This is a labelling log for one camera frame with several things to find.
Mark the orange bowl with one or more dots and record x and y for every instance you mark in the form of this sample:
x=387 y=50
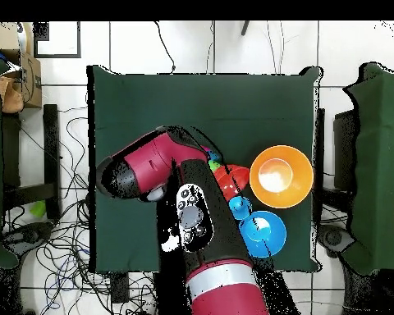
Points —
x=238 y=178

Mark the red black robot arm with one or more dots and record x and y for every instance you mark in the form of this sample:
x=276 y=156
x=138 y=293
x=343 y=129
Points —
x=226 y=295

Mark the blue cup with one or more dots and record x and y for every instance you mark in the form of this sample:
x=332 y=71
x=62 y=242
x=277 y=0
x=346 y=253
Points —
x=243 y=213

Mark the dark green tablecloth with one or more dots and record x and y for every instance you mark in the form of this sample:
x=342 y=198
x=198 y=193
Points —
x=200 y=105

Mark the large blue bowl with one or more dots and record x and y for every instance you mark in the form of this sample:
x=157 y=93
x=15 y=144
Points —
x=272 y=242

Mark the large yellow bowl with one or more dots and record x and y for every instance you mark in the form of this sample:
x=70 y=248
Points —
x=298 y=193

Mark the black box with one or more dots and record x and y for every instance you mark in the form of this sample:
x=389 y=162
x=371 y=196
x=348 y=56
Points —
x=344 y=147

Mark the dark grey caster foot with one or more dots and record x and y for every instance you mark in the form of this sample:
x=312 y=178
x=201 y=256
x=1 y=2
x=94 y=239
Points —
x=29 y=233
x=334 y=238

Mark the dark grey rod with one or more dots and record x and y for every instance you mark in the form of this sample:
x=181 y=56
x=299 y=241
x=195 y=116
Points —
x=245 y=28

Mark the light green plastic cup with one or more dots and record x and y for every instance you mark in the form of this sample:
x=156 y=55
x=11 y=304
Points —
x=37 y=209

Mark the cardboard box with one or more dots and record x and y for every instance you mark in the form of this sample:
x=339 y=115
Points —
x=32 y=85

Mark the brown paper bag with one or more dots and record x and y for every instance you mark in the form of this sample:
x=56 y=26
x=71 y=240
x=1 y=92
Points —
x=10 y=98

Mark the black metal frame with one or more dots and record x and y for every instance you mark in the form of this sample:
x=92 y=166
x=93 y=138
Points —
x=51 y=147

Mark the grey square frame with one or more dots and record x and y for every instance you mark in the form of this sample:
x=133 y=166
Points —
x=41 y=32

